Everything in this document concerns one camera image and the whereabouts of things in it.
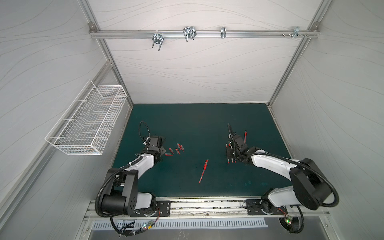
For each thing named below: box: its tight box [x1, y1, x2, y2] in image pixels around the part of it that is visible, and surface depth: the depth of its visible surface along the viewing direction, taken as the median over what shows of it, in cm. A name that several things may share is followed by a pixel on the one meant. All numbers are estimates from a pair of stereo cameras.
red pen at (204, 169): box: [199, 159, 209, 184], surface depth 89 cm
